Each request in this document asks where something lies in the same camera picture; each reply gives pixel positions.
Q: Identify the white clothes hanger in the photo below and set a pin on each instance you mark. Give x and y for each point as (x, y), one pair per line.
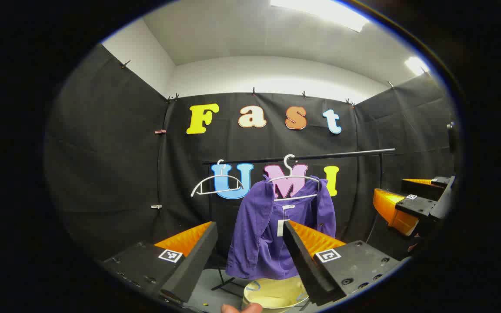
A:
(220, 175)
(292, 173)

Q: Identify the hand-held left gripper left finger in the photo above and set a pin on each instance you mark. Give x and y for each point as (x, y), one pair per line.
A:
(198, 256)

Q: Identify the purple ribbed top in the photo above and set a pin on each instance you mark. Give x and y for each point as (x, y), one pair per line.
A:
(255, 226)

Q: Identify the small ceiling light panel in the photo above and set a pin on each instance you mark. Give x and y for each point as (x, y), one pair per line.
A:
(415, 65)

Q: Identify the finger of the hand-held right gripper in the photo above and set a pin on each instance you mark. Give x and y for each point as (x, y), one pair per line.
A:
(415, 205)
(420, 188)

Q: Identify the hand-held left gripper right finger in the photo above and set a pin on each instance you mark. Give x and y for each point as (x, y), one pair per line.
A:
(305, 265)

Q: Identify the large ceiling light panel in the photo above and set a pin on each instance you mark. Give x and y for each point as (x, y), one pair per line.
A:
(320, 11)

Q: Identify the black clothes rail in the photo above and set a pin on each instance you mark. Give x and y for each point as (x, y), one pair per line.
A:
(342, 154)

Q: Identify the cream round laundry hamper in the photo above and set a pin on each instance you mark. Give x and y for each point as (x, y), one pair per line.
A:
(276, 293)

